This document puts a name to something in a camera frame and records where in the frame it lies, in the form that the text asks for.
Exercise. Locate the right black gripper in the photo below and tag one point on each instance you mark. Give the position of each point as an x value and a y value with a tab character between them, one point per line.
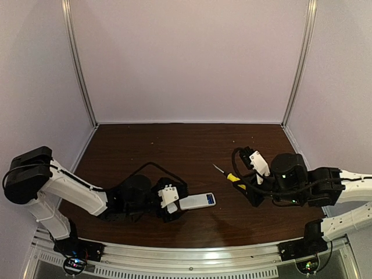
253	195

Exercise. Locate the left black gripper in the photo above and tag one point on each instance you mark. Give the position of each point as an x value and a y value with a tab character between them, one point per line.
180	191

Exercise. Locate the yellow handled screwdriver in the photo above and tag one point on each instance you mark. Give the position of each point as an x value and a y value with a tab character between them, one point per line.
229	176

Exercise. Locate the white remote control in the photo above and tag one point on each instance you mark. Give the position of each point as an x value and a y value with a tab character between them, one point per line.
193	202

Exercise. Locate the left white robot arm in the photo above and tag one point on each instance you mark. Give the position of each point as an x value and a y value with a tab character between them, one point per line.
36	174

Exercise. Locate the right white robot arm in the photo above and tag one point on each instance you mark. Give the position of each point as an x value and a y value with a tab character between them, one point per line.
326	186

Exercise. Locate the blue battery in remote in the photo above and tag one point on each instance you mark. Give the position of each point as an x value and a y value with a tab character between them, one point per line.
210	199

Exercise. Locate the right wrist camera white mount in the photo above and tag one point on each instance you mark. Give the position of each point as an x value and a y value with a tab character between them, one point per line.
255	161

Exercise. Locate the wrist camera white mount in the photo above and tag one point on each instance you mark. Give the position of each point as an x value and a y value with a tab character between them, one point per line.
168	196
255	161

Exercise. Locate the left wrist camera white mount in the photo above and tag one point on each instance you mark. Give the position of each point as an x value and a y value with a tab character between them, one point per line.
168	196

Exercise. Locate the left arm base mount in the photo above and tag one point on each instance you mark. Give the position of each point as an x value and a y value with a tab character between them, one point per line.
77	253

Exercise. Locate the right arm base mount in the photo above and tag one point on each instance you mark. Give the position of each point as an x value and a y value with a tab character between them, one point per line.
305	253

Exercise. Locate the right aluminium frame post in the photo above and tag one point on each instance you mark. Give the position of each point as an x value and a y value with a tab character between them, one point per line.
304	51

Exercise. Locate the aluminium frame post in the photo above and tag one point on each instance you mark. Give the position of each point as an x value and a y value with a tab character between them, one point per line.
304	51
67	15

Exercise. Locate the left aluminium frame post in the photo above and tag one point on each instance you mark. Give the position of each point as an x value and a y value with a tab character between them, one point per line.
67	15

